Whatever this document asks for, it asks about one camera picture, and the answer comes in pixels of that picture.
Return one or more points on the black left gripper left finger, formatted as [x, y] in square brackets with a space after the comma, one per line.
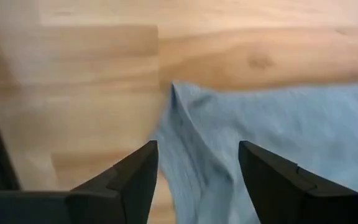
[89, 208]

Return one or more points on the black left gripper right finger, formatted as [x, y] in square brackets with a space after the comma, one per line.
[291, 202]

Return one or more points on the grey garment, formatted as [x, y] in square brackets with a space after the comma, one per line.
[275, 124]

